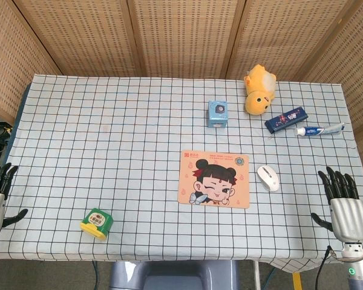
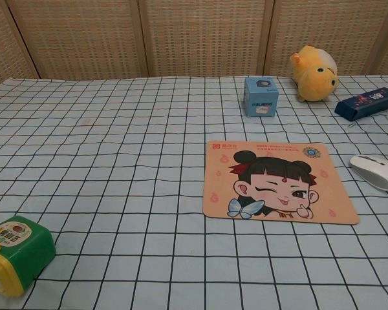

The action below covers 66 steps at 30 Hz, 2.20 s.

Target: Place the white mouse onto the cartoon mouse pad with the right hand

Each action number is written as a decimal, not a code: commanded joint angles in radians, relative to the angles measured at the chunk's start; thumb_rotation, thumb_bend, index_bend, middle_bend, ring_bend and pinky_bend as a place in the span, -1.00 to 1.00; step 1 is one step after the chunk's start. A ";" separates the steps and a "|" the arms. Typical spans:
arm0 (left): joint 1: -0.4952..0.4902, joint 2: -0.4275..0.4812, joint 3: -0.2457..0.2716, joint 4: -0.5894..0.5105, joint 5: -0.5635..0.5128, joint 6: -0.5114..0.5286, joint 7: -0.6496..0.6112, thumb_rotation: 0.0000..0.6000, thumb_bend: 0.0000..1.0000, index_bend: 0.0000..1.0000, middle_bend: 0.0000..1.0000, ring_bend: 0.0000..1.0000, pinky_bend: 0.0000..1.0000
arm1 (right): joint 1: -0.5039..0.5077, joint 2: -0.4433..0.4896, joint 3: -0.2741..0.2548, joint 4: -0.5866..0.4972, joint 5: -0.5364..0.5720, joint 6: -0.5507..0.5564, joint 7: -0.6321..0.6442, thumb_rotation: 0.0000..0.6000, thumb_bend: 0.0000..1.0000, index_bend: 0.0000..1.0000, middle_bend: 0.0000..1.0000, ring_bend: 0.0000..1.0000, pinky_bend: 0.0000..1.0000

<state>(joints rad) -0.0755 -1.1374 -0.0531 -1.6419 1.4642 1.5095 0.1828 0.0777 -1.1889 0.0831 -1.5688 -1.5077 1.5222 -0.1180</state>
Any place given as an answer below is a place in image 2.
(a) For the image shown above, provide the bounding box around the light blue small carton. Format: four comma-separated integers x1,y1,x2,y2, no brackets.
244,76,281,118

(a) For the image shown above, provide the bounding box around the dark blue long box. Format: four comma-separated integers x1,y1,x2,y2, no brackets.
334,86,388,122

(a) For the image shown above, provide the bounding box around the yellow plush toy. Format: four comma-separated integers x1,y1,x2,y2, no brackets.
289,45,340,103

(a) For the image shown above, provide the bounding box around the blue checked tablecloth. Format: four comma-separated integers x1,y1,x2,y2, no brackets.
0,74,388,310

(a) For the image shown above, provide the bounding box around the woven rattan screen panel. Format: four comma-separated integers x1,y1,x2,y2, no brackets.
0,0,39,92
138,0,275,78
264,0,388,77
8,0,149,79

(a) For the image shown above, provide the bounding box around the green tub with yellow lid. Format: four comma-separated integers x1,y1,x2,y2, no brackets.
0,215,57,297

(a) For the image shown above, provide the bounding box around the white wireless computer mouse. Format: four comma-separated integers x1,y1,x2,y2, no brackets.
348,154,388,192

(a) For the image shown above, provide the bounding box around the cartoon girl mouse pad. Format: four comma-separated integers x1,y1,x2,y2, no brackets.
202,139,361,225

